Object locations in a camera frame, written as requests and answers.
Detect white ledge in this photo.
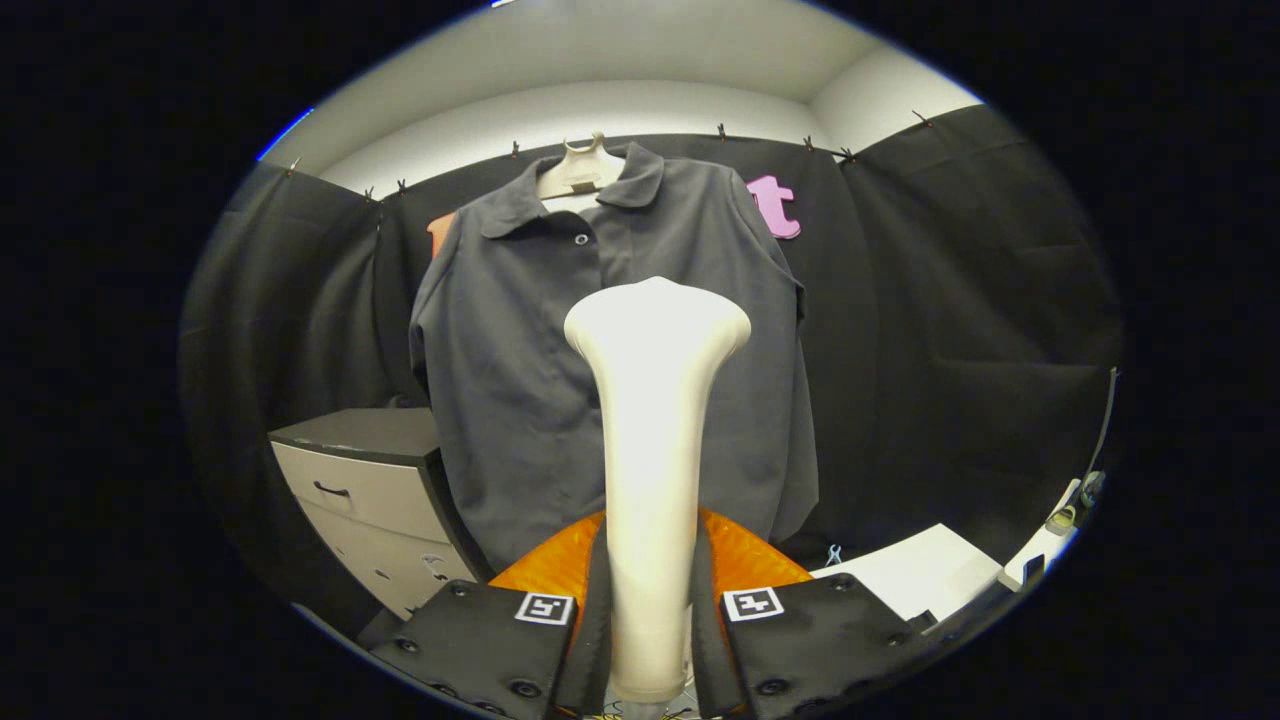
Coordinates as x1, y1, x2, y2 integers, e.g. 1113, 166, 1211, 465
1005, 478, 1083, 591

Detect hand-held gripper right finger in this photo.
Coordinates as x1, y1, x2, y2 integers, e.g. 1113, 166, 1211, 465
695, 508, 941, 719

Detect row of small backdrop clips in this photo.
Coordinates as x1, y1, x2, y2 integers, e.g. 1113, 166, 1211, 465
285, 110, 936, 201

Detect grey top drawer cabinet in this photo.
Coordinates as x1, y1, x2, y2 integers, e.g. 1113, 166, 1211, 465
268, 405, 496, 621

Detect white table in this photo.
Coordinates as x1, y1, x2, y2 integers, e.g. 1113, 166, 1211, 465
810, 523, 1006, 623

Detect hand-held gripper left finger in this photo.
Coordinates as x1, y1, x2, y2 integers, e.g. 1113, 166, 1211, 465
368, 510, 609, 719

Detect cream garment hanger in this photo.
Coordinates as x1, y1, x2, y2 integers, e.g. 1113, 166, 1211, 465
537, 130, 626, 201

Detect thin grey cable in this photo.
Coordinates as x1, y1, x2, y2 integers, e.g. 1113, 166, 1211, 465
1085, 368, 1121, 479

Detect white garment steamer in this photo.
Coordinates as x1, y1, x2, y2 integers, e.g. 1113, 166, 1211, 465
563, 276, 753, 706

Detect dark grey button shirt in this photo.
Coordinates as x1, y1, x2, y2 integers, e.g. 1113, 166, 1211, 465
408, 140, 821, 576

